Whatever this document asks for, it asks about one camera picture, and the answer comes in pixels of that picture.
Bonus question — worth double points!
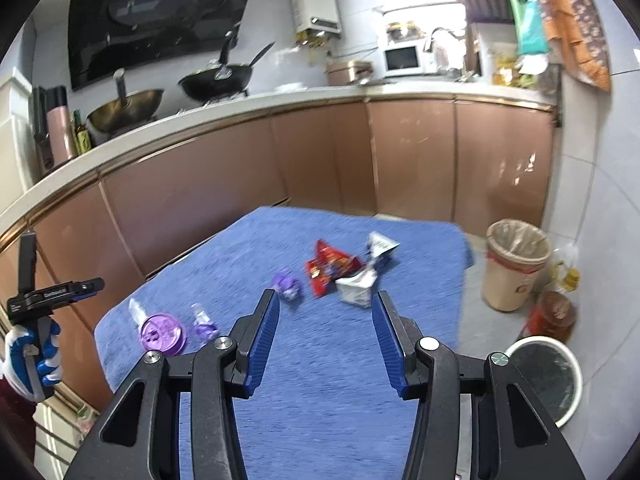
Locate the black tall bottle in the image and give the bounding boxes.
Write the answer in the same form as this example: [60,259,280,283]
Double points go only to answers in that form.
[32,85,54,172]

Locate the white appliance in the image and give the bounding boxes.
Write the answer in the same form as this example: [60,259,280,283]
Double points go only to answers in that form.
[0,67,39,202]

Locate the orange brown floral apron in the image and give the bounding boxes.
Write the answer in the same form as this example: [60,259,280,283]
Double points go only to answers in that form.
[529,0,614,94]

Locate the white plastic bag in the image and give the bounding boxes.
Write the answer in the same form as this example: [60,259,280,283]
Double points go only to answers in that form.
[519,54,552,75]

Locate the glass pot with gold rim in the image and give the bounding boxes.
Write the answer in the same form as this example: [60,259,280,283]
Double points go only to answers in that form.
[387,20,422,44]

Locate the cooking oil bottle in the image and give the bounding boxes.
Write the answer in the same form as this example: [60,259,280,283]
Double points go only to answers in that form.
[525,267,582,345]

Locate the black kitchen faucet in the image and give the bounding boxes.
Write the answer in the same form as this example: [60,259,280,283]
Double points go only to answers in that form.
[424,26,467,72]

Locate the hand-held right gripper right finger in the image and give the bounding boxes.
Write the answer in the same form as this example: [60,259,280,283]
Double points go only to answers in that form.
[371,289,587,480]

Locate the yellow gas pipes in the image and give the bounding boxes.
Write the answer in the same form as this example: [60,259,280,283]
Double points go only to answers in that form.
[296,30,333,63]

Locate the pink thermos bottle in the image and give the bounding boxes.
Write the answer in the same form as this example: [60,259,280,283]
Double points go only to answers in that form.
[47,87,77,162]

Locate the clear plastic bottle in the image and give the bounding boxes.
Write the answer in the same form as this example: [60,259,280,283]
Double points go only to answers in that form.
[550,242,577,273]

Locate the black range hood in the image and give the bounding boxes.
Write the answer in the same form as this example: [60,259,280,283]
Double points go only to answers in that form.
[67,0,262,92]

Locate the green plastic bag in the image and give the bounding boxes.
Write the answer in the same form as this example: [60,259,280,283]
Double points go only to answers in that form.
[508,0,552,57]

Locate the white bin with black liner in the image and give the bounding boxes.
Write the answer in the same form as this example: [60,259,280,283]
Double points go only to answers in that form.
[502,335,584,429]

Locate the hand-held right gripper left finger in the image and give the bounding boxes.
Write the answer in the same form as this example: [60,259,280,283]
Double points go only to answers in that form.
[64,287,282,480]

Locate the white microwave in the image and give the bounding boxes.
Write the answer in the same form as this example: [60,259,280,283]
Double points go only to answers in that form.
[383,43,437,77]

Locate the black wok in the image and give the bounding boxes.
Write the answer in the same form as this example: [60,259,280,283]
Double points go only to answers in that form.
[178,40,277,102]

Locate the person's left forearm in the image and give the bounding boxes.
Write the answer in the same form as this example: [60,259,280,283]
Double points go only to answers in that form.
[0,377,38,461]

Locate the purple plastic lid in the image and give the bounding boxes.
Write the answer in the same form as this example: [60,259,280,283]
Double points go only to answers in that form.
[139,313,188,358]

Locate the brass wok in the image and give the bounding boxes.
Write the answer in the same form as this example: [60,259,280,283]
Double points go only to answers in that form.
[87,68,165,137]

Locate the bright red snack wrapper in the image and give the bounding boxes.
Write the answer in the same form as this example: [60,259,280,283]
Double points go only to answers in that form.
[305,239,363,299]

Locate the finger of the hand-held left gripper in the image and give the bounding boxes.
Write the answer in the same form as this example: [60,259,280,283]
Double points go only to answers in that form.
[69,277,106,303]
[19,232,39,295]

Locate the beige bin with clear liner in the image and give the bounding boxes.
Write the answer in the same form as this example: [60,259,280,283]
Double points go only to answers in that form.
[482,218,553,313]

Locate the blue towel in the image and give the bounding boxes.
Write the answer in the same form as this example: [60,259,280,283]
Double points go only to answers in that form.
[94,206,476,480]

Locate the white water heater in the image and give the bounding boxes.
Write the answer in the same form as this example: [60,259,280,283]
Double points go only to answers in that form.
[291,0,342,34]

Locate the clear purple wrapper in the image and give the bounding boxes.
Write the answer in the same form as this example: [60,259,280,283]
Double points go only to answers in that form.
[192,303,221,342]

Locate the white blue milk carton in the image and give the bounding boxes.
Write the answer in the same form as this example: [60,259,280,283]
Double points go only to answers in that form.
[335,231,402,310]

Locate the person's left hand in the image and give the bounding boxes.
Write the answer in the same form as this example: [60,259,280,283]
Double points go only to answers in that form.
[0,319,64,404]

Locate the brown kitchen base cabinet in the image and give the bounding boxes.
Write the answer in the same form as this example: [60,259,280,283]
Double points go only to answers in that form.
[0,95,557,411]

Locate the black ladle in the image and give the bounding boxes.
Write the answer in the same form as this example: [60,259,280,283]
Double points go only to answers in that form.
[215,22,242,81]

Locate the dark sauce bottle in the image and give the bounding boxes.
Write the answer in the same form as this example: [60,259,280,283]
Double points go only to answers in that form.
[73,110,94,157]

